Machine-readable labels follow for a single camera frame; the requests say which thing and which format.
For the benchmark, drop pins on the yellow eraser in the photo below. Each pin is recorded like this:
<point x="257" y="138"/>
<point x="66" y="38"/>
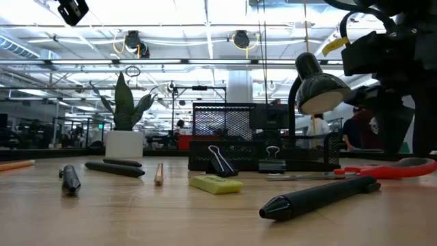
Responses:
<point x="216" y="184"/>

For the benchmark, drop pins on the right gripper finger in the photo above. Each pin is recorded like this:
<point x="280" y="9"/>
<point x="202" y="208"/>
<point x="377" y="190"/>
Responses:
<point x="426" y="119"/>
<point x="392" y="123"/>

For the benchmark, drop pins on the green panel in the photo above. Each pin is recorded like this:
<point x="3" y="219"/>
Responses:
<point x="404" y="147"/>

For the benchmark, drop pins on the green plant in white pot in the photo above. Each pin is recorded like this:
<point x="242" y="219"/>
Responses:
<point x="124" y="143"/>

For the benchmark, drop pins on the person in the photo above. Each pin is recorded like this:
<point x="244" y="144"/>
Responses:
<point x="180" y="127"/>
<point x="367" y="130"/>
<point x="350" y="133"/>
<point x="317" y="126"/>

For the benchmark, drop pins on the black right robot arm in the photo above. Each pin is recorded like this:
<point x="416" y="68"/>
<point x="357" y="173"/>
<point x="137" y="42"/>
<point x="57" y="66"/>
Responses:
<point x="409" y="10"/>

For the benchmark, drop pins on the black pen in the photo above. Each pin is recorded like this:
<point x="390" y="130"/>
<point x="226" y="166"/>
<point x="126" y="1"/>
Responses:
<point x="70" y="179"/>
<point x="114" y="169"/>
<point x="123" y="162"/>
<point x="317" y="196"/>

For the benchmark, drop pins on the black aluminium table frame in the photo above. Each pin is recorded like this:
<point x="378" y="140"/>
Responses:
<point x="34" y="153"/>

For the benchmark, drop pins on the black monitor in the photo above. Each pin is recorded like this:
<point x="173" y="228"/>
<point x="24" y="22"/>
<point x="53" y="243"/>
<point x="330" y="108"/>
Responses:
<point x="273" y="118"/>

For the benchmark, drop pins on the black desk lamp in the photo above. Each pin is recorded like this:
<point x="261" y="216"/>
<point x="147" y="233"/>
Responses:
<point x="317" y="85"/>

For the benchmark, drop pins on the black mesh desk organizer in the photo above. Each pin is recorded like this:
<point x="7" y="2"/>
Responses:
<point x="239" y="155"/>

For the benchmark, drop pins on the red box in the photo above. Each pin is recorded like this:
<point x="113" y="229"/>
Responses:
<point x="184" y="141"/>

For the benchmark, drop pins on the orange pencil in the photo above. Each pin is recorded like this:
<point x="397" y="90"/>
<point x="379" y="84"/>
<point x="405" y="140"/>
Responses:
<point x="158" y="174"/>
<point x="15" y="165"/>

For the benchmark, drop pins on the black binder clip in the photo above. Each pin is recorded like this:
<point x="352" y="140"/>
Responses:
<point x="271" y="166"/>
<point x="218" y="169"/>

